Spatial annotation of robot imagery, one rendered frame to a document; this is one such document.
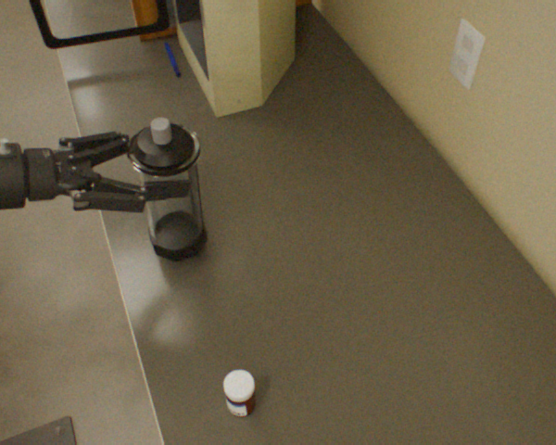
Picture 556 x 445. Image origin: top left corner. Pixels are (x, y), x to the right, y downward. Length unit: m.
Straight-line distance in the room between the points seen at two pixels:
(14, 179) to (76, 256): 1.54
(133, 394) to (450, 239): 1.24
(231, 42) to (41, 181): 0.55
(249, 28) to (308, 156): 0.29
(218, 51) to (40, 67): 2.21
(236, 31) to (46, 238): 1.47
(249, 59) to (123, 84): 0.35
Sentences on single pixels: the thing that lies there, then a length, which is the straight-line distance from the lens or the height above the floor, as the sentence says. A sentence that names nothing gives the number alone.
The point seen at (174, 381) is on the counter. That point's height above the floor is 0.94.
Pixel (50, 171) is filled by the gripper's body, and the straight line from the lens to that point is 0.85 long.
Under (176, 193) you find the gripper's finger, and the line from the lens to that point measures 0.89.
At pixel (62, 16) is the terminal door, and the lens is 1.51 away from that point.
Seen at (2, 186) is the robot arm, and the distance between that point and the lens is 0.84.
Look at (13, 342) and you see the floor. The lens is 2.24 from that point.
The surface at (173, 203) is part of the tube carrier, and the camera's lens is 0.92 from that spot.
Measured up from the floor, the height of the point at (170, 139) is 1.22.
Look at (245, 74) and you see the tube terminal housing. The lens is 1.29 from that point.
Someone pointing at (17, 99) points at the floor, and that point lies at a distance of 3.19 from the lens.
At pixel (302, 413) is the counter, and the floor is 0.94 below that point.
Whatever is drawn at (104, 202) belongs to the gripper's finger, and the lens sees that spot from 0.85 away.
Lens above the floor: 1.80
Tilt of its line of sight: 51 degrees down
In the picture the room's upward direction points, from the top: 1 degrees counter-clockwise
